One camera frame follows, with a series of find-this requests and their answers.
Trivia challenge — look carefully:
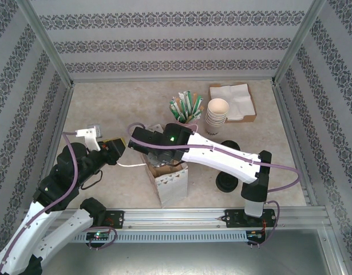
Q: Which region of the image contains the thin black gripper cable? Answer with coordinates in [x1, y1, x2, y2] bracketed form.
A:
[80, 169, 104, 190]

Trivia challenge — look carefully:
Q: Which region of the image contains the slotted grey cable duct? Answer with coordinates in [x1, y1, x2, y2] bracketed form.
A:
[73, 230, 250, 245]

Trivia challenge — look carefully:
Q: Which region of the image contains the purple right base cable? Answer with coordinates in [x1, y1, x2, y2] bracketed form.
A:
[248, 199, 280, 248]

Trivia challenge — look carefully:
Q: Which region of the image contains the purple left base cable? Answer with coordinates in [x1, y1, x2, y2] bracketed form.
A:
[88, 226, 118, 251]

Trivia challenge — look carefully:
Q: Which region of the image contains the aluminium frame side rail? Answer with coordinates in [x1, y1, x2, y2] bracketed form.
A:
[43, 82, 76, 213]
[270, 81, 320, 206]

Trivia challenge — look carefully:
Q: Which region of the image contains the small left circuit board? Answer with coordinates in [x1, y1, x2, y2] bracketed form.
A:
[86, 231, 110, 241]

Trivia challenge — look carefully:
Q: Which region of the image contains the black plastic cup lid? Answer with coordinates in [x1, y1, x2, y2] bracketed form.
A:
[221, 140, 242, 152]
[215, 171, 239, 194]

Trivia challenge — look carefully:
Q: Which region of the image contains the white printed paper cup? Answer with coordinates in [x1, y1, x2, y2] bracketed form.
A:
[204, 119, 226, 136]

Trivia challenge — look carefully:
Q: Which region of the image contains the brown cardboard napkin tray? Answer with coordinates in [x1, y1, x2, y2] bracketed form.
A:
[208, 82, 258, 124]

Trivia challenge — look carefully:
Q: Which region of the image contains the aluminium mounting rail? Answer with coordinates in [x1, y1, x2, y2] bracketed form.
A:
[23, 207, 329, 230]

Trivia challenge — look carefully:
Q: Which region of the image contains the aluminium frame post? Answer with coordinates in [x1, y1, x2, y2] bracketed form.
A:
[270, 0, 327, 86]
[19, 0, 77, 87]

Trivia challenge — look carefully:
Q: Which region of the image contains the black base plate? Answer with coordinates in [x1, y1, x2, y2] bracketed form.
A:
[225, 209, 276, 229]
[105, 210, 126, 229]

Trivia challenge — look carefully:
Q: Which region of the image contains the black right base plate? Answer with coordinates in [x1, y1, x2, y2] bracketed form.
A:
[225, 209, 276, 229]

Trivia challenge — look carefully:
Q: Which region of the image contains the animal print paper bag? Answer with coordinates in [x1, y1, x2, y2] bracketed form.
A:
[117, 122, 189, 209]

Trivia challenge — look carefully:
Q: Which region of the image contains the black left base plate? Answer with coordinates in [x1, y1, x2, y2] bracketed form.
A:
[105, 210, 126, 229]

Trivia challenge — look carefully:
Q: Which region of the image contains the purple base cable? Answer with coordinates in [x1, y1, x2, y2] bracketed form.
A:
[248, 199, 280, 248]
[88, 226, 118, 251]

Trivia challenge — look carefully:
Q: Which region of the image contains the white paper napkin stack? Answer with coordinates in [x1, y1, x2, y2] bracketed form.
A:
[209, 83, 256, 120]

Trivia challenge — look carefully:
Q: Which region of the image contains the brown pulp cup carrier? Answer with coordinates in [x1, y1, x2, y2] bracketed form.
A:
[149, 164, 178, 176]

